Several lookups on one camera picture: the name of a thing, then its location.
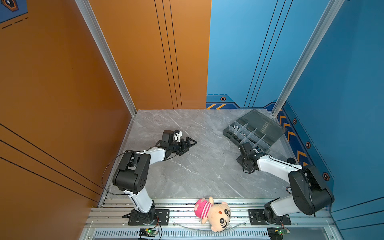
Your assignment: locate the pink plush doll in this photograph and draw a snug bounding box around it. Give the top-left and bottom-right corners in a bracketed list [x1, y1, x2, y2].
[194, 197, 232, 232]

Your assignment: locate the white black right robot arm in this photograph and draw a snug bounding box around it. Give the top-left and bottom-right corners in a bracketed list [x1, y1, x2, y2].
[237, 153, 335, 225]

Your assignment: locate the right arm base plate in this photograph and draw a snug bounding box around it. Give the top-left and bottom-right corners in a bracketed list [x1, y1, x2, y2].
[248, 209, 292, 226]

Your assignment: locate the grey plastic organizer box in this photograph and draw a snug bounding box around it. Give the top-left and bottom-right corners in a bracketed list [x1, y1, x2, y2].
[223, 110, 287, 152]

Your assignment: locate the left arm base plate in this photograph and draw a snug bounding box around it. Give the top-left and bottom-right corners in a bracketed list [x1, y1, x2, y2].
[128, 209, 170, 226]

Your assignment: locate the left green circuit board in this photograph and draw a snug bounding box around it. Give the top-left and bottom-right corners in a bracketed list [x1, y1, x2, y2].
[138, 229, 160, 240]

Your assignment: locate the aluminium corner post right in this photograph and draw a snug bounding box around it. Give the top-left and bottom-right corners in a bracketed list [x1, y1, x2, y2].
[272, 0, 345, 117]

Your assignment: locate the aluminium corner post left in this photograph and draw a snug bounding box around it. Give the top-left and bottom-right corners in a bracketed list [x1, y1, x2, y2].
[75, 0, 137, 117]

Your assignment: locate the aluminium rail frame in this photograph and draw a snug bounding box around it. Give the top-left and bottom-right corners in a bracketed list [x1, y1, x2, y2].
[80, 198, 342, 240]

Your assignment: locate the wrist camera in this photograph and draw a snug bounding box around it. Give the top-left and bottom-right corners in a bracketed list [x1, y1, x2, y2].
[239, 143, 257, 158]
[162, 130, 183, 143]

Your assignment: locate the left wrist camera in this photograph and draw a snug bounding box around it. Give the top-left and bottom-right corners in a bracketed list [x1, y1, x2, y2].
[162, 130, 183, 143]

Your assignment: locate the aluminium corner post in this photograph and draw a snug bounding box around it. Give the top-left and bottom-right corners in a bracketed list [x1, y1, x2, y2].
[75, 0, 137, 117]
[272, 0, 345, 117]

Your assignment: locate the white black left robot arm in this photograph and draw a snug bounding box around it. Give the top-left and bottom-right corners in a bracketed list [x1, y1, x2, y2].
[112, 137, 197, 225]

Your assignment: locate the black cap cylinder container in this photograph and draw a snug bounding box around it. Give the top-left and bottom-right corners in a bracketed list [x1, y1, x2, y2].
[287, 158, 297, 165]

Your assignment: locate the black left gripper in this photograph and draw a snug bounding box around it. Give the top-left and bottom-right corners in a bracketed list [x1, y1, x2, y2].
[169, 137, 196, 156]

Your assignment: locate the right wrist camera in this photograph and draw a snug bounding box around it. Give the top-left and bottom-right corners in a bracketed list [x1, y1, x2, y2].
[239, 143, 257, 158]

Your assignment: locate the right green circuit board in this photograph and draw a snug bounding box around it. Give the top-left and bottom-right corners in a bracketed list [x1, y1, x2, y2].
[267, 228, 291, 240]

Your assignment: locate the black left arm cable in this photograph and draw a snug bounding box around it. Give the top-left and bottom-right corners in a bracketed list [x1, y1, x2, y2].
[101, 151, 136, 197]

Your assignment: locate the green circuit board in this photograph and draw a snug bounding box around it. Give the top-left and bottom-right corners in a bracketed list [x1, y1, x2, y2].
[138, 229, 160, 240]
[267, 228, 291, 240]

